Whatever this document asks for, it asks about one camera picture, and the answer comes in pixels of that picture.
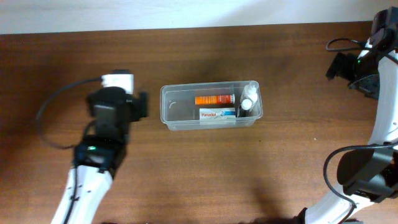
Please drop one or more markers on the black bottle white cap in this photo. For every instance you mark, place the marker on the black bottle white cap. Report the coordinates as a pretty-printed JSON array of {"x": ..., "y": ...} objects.
[{"x": 244, "y": 108}]

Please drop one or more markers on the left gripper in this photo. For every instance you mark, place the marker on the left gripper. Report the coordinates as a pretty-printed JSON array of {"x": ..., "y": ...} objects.
[{"x": 142, "y": 106}]

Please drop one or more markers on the white spray bottle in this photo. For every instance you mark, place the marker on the white spray bottle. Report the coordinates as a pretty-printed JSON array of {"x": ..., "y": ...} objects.
[{"x": 250, "y": 93}]

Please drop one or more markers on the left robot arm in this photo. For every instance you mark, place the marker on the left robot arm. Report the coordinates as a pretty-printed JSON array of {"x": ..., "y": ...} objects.
[{"x": 100, "y": 153}]

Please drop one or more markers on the orange tablet tube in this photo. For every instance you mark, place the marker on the orange tablet tube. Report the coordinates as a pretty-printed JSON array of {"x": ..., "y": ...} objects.
[{"x": 215, "y": 99}]

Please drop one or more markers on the white Panadol medicine box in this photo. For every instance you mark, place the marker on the white Panadol medicine box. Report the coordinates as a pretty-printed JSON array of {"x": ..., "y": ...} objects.
[{"x": 217, "y": 115}]

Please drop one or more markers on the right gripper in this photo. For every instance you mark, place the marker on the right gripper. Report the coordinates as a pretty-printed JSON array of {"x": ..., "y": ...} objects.
[{"x": 370, "y": 89}]

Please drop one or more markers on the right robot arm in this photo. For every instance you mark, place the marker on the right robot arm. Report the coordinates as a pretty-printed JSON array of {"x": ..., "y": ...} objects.
[{"x": 360, "y": 176}]

